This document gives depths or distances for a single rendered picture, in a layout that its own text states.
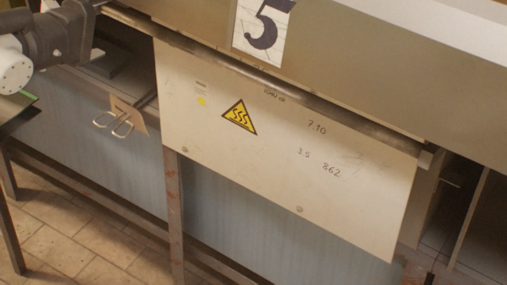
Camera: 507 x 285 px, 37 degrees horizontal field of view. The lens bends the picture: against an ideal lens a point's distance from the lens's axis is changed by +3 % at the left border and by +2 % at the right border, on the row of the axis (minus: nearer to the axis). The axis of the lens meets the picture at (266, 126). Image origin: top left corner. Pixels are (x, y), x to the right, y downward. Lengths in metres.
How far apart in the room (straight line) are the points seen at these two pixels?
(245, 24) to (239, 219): 1.13
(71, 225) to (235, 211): 0.88
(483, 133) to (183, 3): 0.50
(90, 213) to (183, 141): 1.20
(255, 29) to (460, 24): 0.31
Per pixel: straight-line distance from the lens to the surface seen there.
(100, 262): 2.76
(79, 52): 1.32
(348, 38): 1.05
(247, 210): 2.13
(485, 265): 1.78
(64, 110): 2.43
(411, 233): 1.72
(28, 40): 1.22
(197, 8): 1.18
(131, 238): 2.81
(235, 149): 1.65
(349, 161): 1.47
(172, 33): 1.38
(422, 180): 1.59
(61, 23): 1.28
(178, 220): 2.28
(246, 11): 1.12
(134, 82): 2.10
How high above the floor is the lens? 2.24
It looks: 45 degrees down
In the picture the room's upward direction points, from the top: 3 degrees clockwise
